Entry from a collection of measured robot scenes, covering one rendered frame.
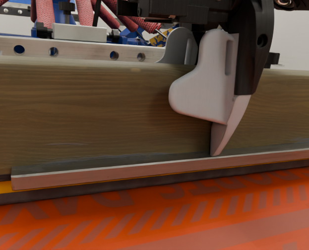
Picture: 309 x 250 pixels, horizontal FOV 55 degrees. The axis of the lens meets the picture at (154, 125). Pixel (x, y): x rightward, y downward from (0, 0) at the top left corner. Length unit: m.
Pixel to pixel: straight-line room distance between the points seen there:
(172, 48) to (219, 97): 0.07
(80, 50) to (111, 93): 0.51
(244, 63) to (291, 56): 2.68
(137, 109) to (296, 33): 2.71
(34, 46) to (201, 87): 0.53
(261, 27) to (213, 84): 0.05
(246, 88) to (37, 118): 0.14
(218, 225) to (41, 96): 0.14
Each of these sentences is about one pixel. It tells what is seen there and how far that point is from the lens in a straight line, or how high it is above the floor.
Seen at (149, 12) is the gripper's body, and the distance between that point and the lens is 0.18.
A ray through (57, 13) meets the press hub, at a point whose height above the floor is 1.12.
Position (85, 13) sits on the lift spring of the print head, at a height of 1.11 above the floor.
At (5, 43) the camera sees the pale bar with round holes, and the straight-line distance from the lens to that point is 0.69.
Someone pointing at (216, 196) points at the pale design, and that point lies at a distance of 0.25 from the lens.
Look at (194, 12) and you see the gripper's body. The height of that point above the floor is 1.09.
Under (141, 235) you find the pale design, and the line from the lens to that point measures 0.20.
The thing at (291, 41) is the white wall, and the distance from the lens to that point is 2.91.
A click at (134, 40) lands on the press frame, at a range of 1.15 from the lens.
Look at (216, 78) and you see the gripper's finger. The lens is 0.21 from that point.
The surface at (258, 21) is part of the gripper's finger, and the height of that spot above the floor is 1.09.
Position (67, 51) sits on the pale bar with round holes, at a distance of 0.70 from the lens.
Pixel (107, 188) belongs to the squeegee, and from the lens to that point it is 0.23.
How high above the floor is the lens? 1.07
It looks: 17 degrees down
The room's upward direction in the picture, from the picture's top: 5 degrees clockwise
